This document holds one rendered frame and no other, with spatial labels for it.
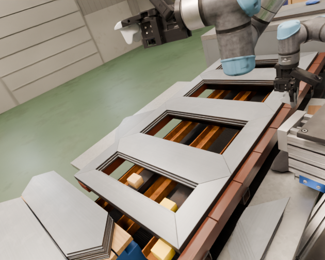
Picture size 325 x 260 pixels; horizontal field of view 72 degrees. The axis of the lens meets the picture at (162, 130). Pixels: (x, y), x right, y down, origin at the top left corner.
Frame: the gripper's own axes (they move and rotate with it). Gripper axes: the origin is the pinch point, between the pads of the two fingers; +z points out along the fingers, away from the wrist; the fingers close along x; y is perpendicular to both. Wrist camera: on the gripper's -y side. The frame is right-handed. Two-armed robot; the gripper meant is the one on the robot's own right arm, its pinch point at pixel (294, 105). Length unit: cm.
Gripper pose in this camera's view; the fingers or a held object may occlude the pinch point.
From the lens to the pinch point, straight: 115.5
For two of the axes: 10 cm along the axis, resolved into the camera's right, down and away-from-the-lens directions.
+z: 3.0, 8.1, 5.1
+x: -6.4, 5.7, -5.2
